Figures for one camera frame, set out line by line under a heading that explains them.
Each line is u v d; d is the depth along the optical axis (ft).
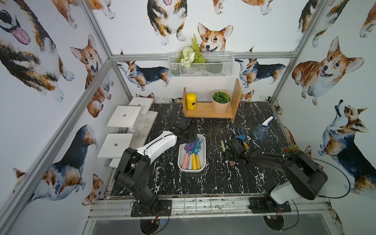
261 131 3.04
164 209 2.41
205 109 3.53
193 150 2.95
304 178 1.46
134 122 2.67
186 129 2.31
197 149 2.97
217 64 3.04
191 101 3.33
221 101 3.21
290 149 2.63
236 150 2.34
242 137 3.31
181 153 3.04
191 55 2.57
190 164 2.81
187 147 3.04
